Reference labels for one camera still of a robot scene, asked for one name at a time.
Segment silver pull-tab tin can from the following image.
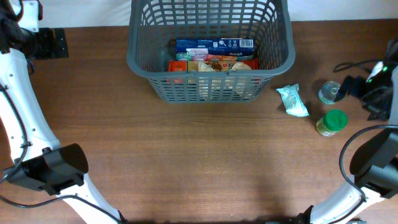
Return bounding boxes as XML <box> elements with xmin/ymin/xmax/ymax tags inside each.
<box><xmin>318</xmin><ymin>81</ymin><xmax>340</xmax><ymax>105</ymax></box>

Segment green-lidded glass jar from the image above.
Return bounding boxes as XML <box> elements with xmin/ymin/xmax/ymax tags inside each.
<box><xmin>316</xmin><ymin>109</ymin><xmax>348</xmax><ymax>137</ymax></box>

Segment teal plastic packet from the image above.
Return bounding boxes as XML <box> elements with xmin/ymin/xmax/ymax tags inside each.
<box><xmin>276</xmin><ymin>84</ymin><xmax>309</xmax><ymax>117</ymax></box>

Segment blue Kimberly-Clark tissue box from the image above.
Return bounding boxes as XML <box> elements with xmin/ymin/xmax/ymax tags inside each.
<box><xmin>175</xmin><ymin>38</ymin><xmax>254</xmax><ymax>56</ymax></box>

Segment San Remo spaghetti packet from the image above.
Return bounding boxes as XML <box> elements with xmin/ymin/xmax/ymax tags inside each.
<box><xmin>167</xmin><ymin>57</ymin><xmax>260</xmax><ymax>73</ymax></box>

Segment beige plastic packet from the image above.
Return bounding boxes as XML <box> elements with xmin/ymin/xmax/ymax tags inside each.
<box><xmin>198</xmin><ymin>77</ymin><xmax>248</xmax><ymax>101</ymax></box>

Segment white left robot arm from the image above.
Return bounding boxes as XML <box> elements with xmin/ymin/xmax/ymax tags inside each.
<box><xmin>1</xmin><ymin>1</ymin><xmax>126</xmax><ymax>223</ymax></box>

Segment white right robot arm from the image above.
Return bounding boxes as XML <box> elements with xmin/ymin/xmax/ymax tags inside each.
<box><xmin>291</xmin><ymin>40</ymin><xmax>397</xmax><ymax>223</ymax></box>

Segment grey plastic lattice basket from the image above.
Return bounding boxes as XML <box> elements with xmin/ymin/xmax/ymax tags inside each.
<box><xmin>127</xmin><ymin>0</ymin><xmax>295</xmax><ymax>103</ymax></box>

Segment black metal mounting plate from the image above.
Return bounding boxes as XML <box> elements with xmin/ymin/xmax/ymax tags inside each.
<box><xmin>30</xmin><ymin>27</ymin><xmax>68</xmax><ymax>60</ymax></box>

